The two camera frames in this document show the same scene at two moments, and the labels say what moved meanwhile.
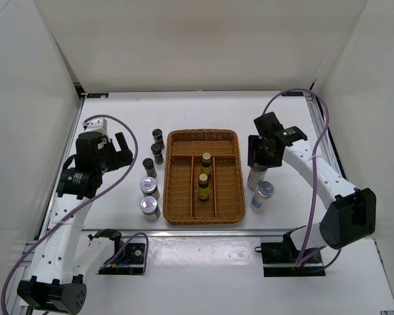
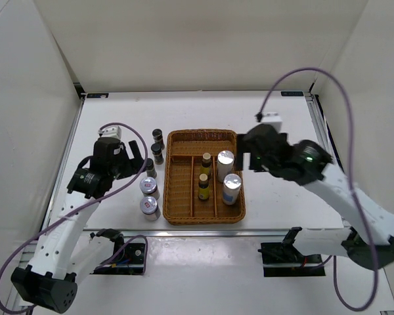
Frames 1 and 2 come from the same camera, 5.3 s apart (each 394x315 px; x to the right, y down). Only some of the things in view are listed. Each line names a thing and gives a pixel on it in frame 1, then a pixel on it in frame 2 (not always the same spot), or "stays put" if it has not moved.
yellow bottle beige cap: [203, 189] stays put
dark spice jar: [156, 150] stays put
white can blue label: [261, 199] -> [232, 184]
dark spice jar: [149, 167] stays put
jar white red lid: [149, 206] stays put
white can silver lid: [256, 174] -> [224, 165]
